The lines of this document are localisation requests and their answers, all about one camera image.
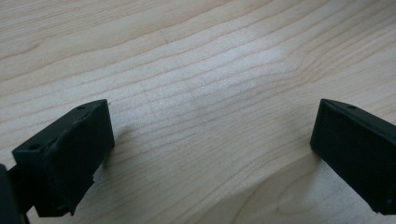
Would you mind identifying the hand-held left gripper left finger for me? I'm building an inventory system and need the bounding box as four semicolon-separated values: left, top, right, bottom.
11;99;116;218

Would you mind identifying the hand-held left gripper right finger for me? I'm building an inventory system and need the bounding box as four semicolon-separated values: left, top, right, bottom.
309;98;396;216

